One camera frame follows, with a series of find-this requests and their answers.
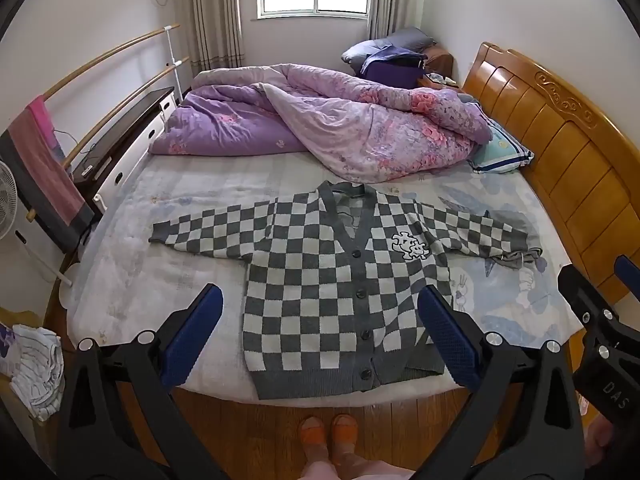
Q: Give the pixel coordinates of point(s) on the striped white cloth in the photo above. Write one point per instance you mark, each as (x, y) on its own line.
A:
(37, 370)

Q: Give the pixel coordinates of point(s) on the person's pink pants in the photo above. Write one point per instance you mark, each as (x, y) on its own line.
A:
(360, 470)

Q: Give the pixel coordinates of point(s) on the white fleece blanket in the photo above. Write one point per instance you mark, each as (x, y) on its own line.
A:
(200, 195)

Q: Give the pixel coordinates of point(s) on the blue green pillow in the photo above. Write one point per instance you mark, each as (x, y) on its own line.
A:
(500, 147)

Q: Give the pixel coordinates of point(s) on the grey white checkered cardigan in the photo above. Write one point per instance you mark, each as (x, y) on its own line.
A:
(310, 285)

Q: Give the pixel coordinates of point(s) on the purple folded clothes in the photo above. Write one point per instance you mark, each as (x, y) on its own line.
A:
(390, 67)

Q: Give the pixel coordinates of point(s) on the pile of dark pillows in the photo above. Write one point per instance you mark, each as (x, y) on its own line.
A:
(395, 42)

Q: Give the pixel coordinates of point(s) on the person's right hand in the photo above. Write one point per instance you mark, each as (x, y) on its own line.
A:
(601, 440)

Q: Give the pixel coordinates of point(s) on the small grey cloth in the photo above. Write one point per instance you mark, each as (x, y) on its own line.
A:
(520, 259)

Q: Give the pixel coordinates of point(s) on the white standing fan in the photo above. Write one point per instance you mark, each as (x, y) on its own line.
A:
(6, 200)

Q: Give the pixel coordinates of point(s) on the cartoon printed bed sheet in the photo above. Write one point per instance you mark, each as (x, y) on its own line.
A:
(505, 305)

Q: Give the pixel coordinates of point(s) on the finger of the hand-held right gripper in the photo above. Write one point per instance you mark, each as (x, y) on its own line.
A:
(580, 295)
(630, 280)

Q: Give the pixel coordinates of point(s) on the dark grey towel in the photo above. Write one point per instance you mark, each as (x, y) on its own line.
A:
(55, 230)

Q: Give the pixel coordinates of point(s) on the orange slipper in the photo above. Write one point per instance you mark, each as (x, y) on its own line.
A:
(345, 435)
(314, 435)

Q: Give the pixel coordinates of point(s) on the pink towel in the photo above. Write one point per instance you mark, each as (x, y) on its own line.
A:
(52, 160)

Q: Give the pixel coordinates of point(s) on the purple floral quilt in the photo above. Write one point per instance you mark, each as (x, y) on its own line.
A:
(320, 115)

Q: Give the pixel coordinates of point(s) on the white dresser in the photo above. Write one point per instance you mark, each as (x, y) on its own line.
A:
(142, 140)

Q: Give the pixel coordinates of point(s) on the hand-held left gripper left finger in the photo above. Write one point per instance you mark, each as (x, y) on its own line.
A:
(192, 332)

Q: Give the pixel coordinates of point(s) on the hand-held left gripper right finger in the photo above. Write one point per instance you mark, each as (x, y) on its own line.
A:
(450, 335)

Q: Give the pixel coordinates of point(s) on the brown nightstand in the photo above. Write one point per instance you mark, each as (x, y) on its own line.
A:
(442, 60)

